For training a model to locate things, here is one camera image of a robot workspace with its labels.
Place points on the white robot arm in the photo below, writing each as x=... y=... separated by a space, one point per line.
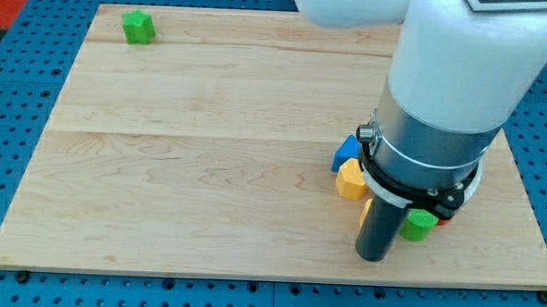
x=459 y=70

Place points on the green cylinder block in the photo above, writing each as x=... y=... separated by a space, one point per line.
x=418 y=225

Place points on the green star block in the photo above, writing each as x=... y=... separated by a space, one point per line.
x=138 y=27

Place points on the wooden board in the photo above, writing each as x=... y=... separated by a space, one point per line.
x=207 y=154

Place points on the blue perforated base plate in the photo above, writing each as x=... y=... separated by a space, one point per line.
x=39 y=44

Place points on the yellow block behind pusher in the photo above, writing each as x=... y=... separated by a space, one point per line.
x=364 y=211

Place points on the yellow hexagon block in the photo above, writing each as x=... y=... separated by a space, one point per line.
x=350 y=182

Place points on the blue triangle block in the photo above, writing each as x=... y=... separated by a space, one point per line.
x=347 y=150

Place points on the red block under arm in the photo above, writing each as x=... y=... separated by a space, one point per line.
x=443 y=222

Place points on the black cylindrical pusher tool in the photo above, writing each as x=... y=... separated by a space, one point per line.
x=379 y=229

